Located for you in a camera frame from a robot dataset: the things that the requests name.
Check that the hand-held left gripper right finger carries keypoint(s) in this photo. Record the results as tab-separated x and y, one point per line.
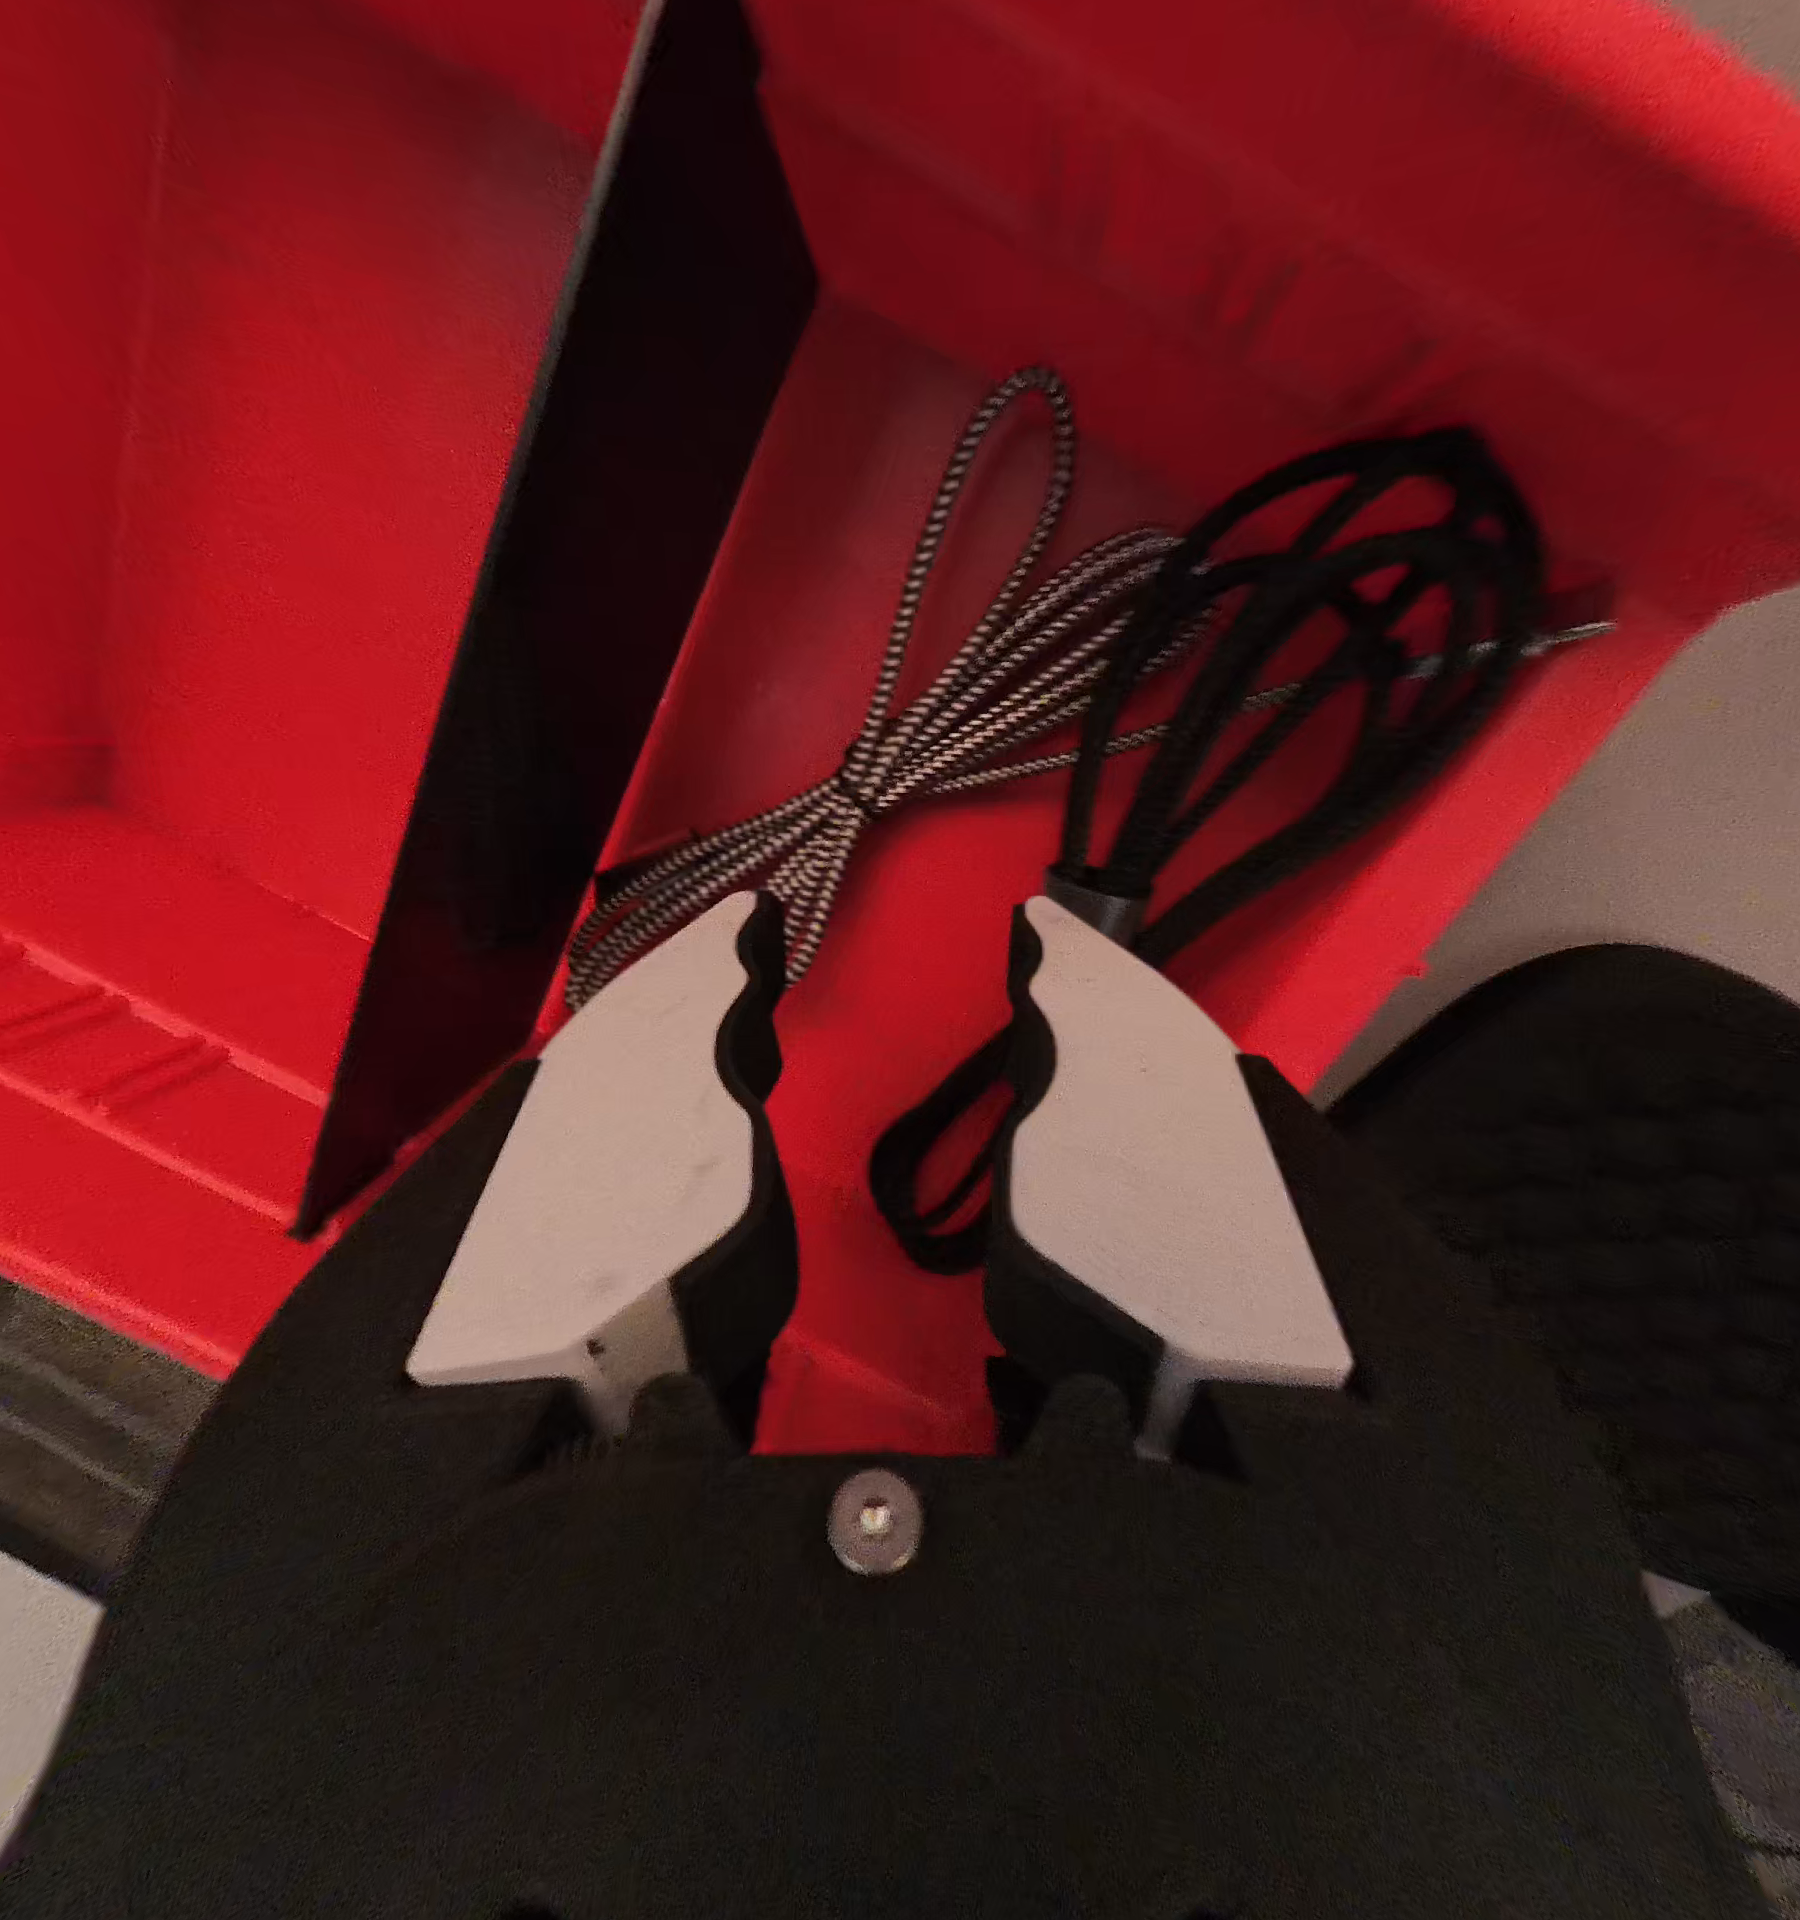
1157	1186

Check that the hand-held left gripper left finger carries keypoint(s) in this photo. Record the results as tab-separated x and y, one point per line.
615	1186

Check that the red plastic bin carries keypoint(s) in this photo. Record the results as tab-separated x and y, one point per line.
1290	226

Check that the black bin divider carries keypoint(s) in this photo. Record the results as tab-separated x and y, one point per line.
585	601

